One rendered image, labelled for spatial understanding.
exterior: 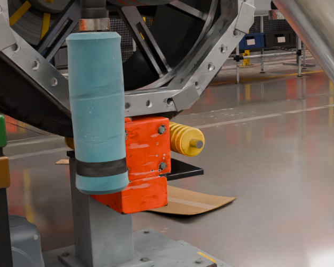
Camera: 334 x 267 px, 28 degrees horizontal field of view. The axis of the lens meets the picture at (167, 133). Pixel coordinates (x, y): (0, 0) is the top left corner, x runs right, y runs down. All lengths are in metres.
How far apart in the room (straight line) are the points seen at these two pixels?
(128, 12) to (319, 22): 0.82
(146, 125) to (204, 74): 0.16
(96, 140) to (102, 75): 0.10
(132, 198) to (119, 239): 0.22
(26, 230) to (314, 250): 1.19
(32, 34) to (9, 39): 0.51
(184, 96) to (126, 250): 0.38
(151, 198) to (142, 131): 0.13
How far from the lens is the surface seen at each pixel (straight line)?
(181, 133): 1.30
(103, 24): 0.94
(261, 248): 2.19
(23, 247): 1.20
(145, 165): 1.25
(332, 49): 0.55
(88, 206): 1.40
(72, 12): 1.28
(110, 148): 1.08
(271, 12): 1.13
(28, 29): 1.63
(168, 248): 1.56
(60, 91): 1.17
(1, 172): 0.82
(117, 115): 1.07
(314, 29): 0.55
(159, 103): 1.25
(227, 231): 2.34
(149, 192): 1.26
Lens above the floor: 0.78
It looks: 11 degrees down
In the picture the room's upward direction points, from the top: 2 degrees counter-clockwise
